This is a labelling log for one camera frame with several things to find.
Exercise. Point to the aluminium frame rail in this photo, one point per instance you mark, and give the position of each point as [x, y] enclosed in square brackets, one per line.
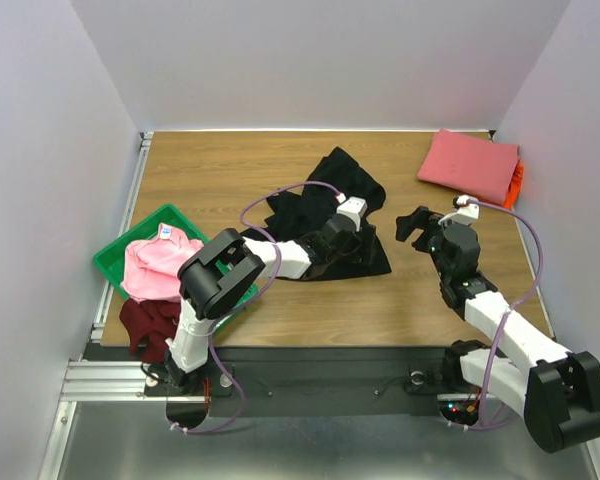
[99, 381]

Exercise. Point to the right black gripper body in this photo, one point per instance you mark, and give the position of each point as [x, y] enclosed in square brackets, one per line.
[427, 229]

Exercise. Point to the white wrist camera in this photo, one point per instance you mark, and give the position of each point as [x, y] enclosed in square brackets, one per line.
[467, 210]
[352, 207]

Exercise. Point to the pink t shirt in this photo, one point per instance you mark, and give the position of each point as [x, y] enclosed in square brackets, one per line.
[151, 266]

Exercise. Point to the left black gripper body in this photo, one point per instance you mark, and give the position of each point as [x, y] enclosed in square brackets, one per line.
[351, 251]

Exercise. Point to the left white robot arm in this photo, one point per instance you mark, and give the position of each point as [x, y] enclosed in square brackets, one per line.
[214, 281]

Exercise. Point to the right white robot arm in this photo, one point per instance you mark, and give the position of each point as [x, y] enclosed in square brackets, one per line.
[555, 391]

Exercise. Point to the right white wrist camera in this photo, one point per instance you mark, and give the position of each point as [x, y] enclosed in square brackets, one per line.
[467, 210]

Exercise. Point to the green plastic tray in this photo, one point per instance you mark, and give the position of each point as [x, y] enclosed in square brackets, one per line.
[111, 259]

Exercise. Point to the black t shirt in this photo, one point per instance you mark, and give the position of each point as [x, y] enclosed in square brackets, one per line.
[296, 214]

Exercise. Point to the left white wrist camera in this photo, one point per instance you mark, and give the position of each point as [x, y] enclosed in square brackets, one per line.
[352, 207]

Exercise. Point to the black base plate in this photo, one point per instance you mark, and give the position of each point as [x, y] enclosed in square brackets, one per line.
[318, 381]

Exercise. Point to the dark red t shirt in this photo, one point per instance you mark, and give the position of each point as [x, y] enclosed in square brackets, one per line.
[149, 324]

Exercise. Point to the folded orange t shirt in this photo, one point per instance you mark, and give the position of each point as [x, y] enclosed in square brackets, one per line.
[513, 190]

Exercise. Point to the folded coral t shirt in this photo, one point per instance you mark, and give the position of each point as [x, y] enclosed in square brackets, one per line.
[471, 165]

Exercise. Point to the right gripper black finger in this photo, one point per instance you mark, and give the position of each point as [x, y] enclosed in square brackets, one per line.
[407, 224]
[421, 244]

